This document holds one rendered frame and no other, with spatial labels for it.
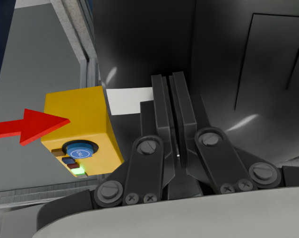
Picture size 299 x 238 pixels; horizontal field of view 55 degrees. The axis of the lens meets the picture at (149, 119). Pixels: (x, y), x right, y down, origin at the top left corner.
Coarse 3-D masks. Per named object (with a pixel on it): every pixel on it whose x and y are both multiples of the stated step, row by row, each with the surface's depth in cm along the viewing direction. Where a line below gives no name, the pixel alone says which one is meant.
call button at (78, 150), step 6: (72, 144) 43; (78, 144) 42; (84, 144) 43; (90, 144) 43; (72, 150) 42; (78, 150) 43; (84, 150) 43; (90, 150) 43; (72, 156) 44; (78, 156) 44; (84, 156) 45; (90, 156) 45
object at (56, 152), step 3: (51, 150) 44; (54, 150) 44; (57, 150) 43; (60, 150) 43; (63, 150) 44; (54, 153) 44; (57, 153) 44; (60, 153) 44; (63, 153) 44; (57, 156) 45
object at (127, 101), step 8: (128, 88) 15; (136, 88) 15; (144, 88) 15; (152, 88) 15; (112, 96) 15; (120, 96) 15; (128, 96) 15; (136, 96) 15; (144, 96) 15; (152, 96) 15; (112, 104) 15; (120, 104) 15; (128, 104) 15; (136, 104) 15; (112, 112) 16; (120, 112) 16; (128, 112) 16; (136, 112) 16
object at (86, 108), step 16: (48, 96) 46; (64, 96) 45; (80, 96) 45; (96, 96) 45; (48, 112) 44; (64, 112) 44; (80, 112) 43; (96, 112) 43; (64, 128) 42; (80, 128) 42; (96, 128) 42; (48, 144) 42; (64, 144) 42; (96, 144) 44; (112, 144) 45; (80, 160) 48; (96, 160) 49; (112, 160) 50
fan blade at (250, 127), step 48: (96, 0) 12; (144, 0) 12; (192, 0) 12; (240, 0) 12; (288, 0) 12; (96, 48) 13; (144, 48) 13; (192, 48) 13; (240, 48) 13; (288, 48) 13; (240, 96) 15; (288, 96) 15; (240, 144) 19; (288, 144) 20; (192, 192) 22
